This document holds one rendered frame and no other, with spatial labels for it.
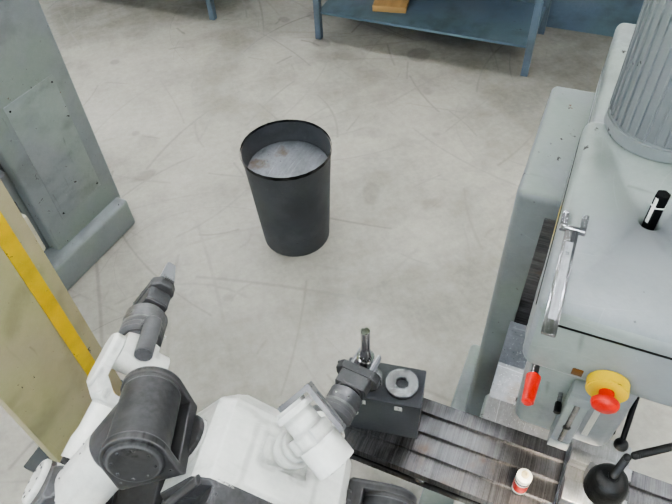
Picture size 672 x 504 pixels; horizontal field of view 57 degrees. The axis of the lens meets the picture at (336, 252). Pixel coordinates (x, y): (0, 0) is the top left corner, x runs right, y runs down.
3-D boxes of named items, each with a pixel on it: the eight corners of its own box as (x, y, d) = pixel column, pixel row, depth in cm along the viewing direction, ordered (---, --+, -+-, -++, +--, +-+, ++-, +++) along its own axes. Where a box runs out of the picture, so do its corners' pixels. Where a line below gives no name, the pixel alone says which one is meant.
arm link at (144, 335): (158, 357, 130) (147, 397, 121) (112, 334, 126) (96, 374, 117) (186, 324, 126) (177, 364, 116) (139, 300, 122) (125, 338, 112)
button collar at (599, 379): (621, 409, 92) (634, 389, 87) (580, 395, 94) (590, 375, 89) (623, 398, 93) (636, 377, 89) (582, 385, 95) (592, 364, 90)
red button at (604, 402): (614, 421, 90) (622, 408, 87) (586, 411, 91) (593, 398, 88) (617, 402, 92) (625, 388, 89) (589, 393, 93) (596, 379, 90)
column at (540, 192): (564, 501, 251) (729, 243, 135) (452, 459, 265) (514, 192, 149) (583, 398, 281) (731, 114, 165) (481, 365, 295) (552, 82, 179)
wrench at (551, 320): (562, 341, 82) (564, 337, 81) (532, 332, 83) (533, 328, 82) (588, 219, 96) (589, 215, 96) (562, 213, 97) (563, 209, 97)
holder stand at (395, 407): (416, 440, 176) (421, 406, 162) (342, 425, 181) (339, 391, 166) (422, 402, 184) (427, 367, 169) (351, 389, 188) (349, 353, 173)
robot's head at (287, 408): (302, 465, 88) (343, 432, 88) (266, 417, 89) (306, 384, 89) (309, 455, 94) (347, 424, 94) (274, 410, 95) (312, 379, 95)
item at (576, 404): (566, 451, 128) (593, 402, 112) (546, 444, 129) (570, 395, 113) (569, 434, 130) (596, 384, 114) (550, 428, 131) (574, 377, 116)
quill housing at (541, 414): (606, 455, 130) (659, 377, 106) (508, 421, 136) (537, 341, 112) (617, 381, 141) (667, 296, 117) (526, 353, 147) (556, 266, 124)
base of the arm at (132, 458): (142, 511, 90) (200, 478, 87) (73, 468, 84) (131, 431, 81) (161, 431, 103) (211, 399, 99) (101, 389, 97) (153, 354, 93)
